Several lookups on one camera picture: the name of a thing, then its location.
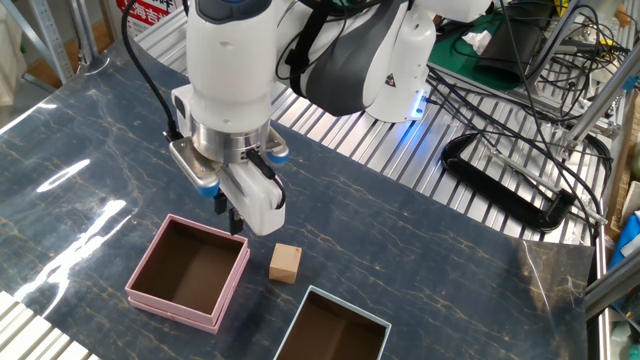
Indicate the dark marble pattern mat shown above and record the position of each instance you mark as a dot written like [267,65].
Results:
[375,225]

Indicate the slanted aluminium frame profile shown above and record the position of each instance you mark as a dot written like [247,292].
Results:
[600,100]

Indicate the green cutting mat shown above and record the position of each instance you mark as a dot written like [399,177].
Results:
[450,55]

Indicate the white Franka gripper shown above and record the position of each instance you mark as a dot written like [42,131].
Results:
[260,205]

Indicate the blue plastic item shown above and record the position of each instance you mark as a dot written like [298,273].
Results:
[627,240]

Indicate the small wooden cube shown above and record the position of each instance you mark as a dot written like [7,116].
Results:
[285,265]

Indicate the light blue cardboard box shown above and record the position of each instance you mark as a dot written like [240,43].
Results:
[335,335]

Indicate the grey metal pole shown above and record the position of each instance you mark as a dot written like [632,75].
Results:
[82,30]

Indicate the pink square cardboard box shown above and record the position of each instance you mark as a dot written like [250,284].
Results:
[172,312]

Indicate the crumpled white paper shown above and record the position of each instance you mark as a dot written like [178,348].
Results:
[477,41]

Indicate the black fabric bag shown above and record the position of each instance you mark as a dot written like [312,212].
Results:
[515,45]

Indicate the silver wrist camera blue caps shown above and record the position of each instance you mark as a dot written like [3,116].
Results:
[192,165]

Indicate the black C-clamp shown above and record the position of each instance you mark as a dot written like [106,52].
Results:
[500,195]

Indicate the red and white sign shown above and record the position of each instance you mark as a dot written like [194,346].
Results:
[147,15]

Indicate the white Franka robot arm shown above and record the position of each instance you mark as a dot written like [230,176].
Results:
[230,65]

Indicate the perforated metal angle bracket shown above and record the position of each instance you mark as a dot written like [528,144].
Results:
[50,40]

